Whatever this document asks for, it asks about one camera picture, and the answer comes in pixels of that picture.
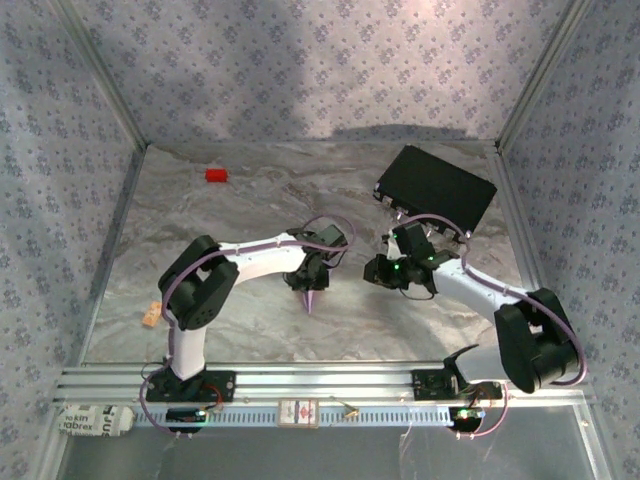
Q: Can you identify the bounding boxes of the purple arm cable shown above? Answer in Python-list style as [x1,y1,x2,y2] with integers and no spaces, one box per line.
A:
[382,213,590,441]
[138,213,357,441]

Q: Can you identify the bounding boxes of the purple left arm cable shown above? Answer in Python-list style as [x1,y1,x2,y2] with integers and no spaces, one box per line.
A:
[138,213,357,441]

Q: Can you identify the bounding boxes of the printed white paper roll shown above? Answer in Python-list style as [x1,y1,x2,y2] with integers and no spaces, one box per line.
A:
[55,403,135,439]

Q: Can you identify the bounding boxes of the aluminium side rail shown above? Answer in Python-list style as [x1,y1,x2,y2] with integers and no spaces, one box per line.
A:
[74,144,151,366]
[487,142,571,366]

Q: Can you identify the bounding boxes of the small printed label card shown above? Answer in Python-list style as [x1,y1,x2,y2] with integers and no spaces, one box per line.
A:
[277,398,321,430]

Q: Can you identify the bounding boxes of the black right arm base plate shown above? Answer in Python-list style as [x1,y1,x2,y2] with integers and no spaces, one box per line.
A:
[412,368,504,401]

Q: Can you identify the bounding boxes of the black briefcase with silver handle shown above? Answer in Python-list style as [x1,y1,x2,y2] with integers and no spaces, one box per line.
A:
[372,144,499,241]

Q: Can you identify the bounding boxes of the white slotted cable duct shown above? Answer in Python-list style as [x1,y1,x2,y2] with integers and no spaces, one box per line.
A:
[132,403,459,429]

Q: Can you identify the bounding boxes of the lavender square paper sheet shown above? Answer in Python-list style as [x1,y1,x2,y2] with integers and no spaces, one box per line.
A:
[301,285,322,317]

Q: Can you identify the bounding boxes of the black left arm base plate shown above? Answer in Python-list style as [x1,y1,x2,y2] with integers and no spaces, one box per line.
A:
[145,369,237,403]

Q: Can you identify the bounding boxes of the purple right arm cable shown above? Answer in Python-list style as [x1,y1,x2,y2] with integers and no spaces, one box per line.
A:
[382,213,590,441]

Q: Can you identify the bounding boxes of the small orange packet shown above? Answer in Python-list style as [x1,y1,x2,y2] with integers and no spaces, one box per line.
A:
[140,301,164,330]

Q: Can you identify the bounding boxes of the small brass clip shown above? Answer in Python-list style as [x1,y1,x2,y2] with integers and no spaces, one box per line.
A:
[329,397,360,426]

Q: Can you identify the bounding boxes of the aluminium frame post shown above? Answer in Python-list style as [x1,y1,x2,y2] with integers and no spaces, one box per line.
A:
[494,0,599,154]

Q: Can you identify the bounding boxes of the aluminium mounting beam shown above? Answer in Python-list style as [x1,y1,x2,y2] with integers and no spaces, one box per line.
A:
[53,363,595,405]

